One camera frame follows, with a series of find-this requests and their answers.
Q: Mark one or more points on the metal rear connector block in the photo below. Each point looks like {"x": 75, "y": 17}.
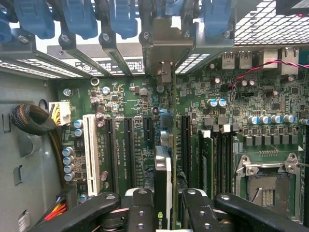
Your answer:
{"x": 289, "y": 61}
{"x": 270, "y": 59}

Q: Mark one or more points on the green motherboard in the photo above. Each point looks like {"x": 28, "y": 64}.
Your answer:
{"x": 135, "y": 96}

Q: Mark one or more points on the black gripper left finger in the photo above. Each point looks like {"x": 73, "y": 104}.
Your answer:
{"x": 142, "y": 212}

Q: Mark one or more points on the metal socket locking lever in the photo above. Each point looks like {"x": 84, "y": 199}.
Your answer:
{"x": 265, "y": 166}

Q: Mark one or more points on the white power connector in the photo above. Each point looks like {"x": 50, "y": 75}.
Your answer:
{"x": 64, "y": 113}

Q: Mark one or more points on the short black expansion slot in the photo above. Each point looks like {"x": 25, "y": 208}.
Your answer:
{"x": 148, "y": 131}

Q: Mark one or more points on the metal USB port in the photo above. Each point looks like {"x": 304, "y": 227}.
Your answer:
{"x": 228, "y": 60}
{"x": 245, "y": 60}

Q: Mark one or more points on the grey PC case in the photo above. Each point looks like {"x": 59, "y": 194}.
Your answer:
{"x": 24, "y": 84}

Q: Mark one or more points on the black RAM slot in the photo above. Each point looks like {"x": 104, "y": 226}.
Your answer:
{"x": 219, "y": 159}
{"x": 228, "y": 159}

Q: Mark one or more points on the green RAM stick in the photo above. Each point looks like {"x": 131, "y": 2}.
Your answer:
{"x": 206, "y": 164}

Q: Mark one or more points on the metal CPU socket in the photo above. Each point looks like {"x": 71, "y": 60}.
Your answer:
{"x": 268, "y": 188}

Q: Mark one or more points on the white expansion slot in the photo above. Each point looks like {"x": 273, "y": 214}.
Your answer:
{"x": 91, "y": 154}

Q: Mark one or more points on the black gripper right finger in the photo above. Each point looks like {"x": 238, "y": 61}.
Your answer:
{"x": 198, "y": 212}

